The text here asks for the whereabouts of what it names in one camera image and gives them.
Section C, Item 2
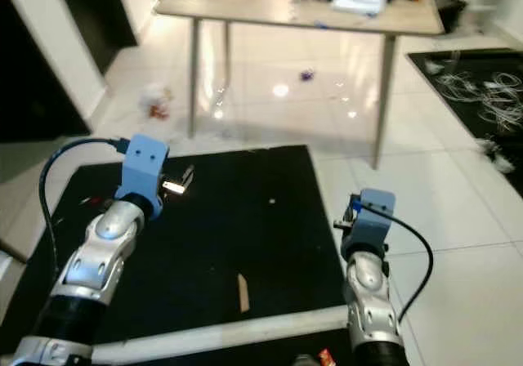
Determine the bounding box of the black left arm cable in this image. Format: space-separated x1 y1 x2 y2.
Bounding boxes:
38 136 129 270

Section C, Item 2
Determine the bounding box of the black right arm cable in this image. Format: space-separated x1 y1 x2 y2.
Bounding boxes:
355 200 435 324

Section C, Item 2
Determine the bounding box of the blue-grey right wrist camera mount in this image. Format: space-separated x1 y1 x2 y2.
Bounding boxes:
342 188 398 254

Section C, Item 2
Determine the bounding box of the black mat with white cables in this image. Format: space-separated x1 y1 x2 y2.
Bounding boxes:
408 48 523 176

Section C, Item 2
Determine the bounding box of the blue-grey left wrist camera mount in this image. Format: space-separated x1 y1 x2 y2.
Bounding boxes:
115 133 172 202

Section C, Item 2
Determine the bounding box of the light wooden table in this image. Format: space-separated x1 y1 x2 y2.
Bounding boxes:
153 0 447 172

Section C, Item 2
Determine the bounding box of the red white crumpled trash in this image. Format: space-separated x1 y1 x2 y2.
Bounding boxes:
138 83 175 123

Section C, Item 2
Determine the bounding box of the flat wooden stick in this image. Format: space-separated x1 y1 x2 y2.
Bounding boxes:
237 273 252 315

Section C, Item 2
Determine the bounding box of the red white wrapper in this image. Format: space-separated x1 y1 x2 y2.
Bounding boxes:
294 348 341 366

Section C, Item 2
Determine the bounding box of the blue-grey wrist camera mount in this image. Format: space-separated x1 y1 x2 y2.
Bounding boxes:
342 188 398 254
115 133 172 202

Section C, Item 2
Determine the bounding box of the white plastic tray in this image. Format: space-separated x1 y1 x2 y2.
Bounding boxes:
330 0 387 16

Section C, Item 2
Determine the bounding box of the white fluffy trash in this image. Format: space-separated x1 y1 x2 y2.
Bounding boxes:
481 136 521 176

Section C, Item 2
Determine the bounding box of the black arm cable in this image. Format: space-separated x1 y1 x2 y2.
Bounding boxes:
355 200 435 324
38 136 129 270

